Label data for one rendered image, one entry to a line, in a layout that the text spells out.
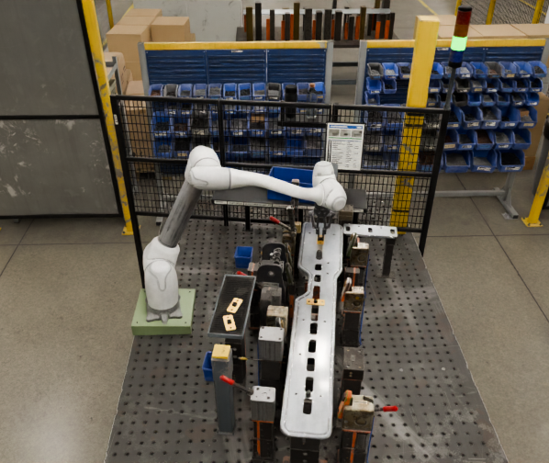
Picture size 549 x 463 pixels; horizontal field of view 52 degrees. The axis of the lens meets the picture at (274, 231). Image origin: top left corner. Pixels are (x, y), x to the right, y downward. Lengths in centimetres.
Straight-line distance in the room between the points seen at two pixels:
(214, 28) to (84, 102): 490
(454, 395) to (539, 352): 148
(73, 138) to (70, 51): 67
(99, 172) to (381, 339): 277
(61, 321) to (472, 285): 300
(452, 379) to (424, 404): 21
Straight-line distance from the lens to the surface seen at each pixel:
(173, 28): 694
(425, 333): 295
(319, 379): 226
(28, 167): 486
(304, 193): 256
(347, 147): 327
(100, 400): 362
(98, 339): 399
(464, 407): 269
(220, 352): 214
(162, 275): 276
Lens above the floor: 271
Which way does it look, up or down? 34 degrees down
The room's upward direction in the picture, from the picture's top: straight up
